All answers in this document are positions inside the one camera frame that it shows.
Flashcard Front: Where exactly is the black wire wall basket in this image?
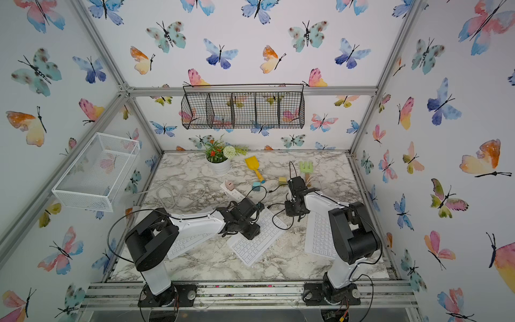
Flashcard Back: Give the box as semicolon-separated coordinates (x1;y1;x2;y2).
180;83;305;130

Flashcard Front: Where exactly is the left white keyboard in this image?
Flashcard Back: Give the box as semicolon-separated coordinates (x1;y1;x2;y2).
167;233;213;260

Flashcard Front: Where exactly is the middle white keyboard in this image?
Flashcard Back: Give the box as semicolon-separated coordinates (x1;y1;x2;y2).
227;209;286;267

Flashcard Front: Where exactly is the white keyboard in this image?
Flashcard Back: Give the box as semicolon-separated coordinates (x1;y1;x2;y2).
167;233;213;260
304;212;337;259
227;209;286;267

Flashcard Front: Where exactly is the right white keyboard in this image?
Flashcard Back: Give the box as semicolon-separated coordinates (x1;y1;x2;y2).
304;212;337;259

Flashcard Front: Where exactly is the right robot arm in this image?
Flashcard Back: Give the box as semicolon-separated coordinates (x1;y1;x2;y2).
285;177;382;306

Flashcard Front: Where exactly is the black cable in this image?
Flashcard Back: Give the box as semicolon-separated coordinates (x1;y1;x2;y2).
245;182;296;232

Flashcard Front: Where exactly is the pink USB charger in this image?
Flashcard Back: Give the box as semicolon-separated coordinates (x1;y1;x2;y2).
225;181;235;191

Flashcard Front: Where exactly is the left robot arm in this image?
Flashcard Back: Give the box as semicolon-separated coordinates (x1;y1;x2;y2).
125;197;265;310

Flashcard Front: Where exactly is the white mesh wall basket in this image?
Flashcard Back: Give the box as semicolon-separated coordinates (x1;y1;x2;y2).
52;132;140;212

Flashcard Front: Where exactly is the white power strip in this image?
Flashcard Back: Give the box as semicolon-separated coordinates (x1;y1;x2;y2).
220;181;245;202

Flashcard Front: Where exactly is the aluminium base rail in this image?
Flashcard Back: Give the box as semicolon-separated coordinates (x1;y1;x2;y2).
81;280;418;311

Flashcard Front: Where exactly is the potted plant white pot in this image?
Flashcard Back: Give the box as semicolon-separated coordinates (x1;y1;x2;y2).
205;136;248;176

